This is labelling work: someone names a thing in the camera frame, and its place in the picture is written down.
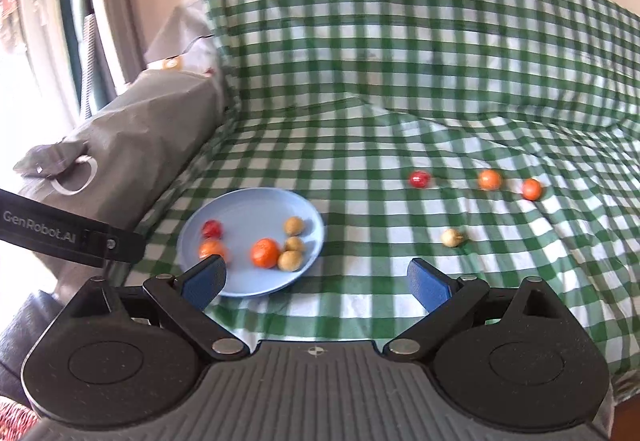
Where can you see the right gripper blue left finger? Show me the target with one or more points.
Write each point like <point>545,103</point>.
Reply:
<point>201,284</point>

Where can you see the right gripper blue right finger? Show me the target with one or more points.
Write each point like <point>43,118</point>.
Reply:
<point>428,285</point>

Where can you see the large orange fruit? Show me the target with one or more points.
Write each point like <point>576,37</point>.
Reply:
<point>213,247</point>

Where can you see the red fruit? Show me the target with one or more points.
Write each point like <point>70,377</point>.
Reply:
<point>212,229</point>
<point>419,179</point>

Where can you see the yellow-brown round fruit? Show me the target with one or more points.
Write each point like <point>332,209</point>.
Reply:
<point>290,260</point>

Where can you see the pale yellow small fruit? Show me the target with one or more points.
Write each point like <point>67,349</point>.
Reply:
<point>452,238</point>

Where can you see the black smartphone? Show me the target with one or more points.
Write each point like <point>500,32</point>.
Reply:
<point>50,160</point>

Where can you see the light blue plate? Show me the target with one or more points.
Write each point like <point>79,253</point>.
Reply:
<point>246,216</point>

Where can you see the green checkered cloth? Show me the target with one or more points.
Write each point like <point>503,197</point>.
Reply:
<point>340,100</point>

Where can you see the white garment steamer stand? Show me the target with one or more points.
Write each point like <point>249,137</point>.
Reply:
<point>110,52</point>

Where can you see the grey sofa armrest cover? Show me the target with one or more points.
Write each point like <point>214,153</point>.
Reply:
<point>143,145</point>

